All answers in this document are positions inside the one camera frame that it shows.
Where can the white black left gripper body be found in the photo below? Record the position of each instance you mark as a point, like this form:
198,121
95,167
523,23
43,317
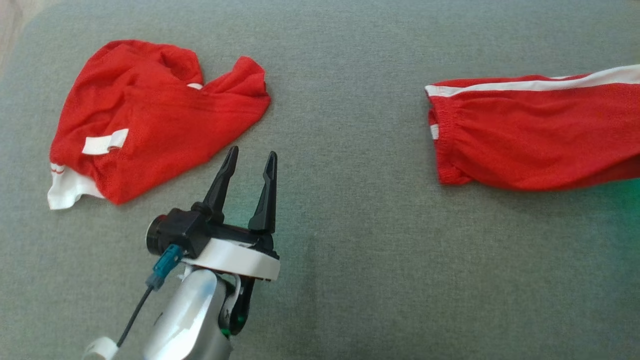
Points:
235,257

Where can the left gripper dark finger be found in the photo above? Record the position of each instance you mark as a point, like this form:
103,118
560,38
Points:
220,187
266,205

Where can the red white basketball jersey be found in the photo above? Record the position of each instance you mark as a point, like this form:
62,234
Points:
160,125

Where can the red shorts with white stripe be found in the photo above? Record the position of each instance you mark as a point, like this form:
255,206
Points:
540,135

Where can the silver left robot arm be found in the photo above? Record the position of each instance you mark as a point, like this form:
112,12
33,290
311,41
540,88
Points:
185,320

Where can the grey sofa seat cushion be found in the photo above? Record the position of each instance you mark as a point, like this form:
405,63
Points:
350,225

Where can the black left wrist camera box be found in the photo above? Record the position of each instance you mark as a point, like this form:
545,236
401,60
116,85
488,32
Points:
187,230

